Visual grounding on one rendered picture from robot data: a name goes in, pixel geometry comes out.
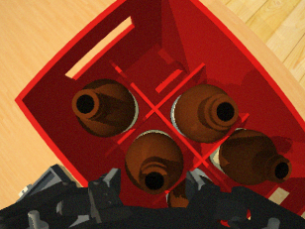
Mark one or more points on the red crate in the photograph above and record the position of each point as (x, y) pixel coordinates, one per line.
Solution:
(167, 40)

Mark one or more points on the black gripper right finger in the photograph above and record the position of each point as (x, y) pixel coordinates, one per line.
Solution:
(233, 206)

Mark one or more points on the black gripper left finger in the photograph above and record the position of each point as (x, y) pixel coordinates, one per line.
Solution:
(38, 211)

